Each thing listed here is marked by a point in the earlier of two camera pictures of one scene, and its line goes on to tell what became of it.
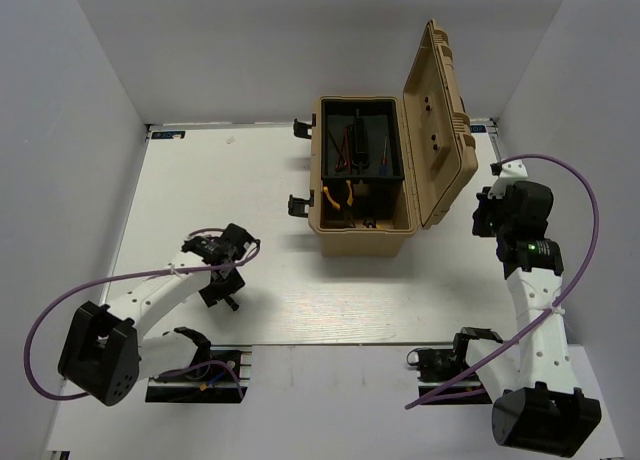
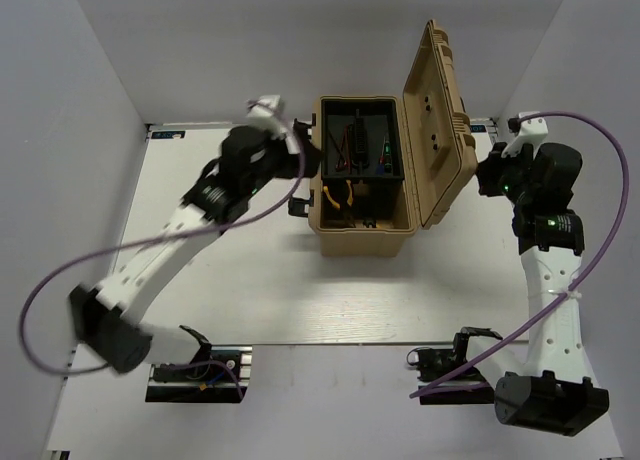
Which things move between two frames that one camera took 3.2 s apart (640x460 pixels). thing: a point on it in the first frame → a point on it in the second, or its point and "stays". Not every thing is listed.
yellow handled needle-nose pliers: x=349 y=200 stays
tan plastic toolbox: x=372 y=218 stays
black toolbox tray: x=360 y=140 stays
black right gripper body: x=491 y=218 → x=507 y=176
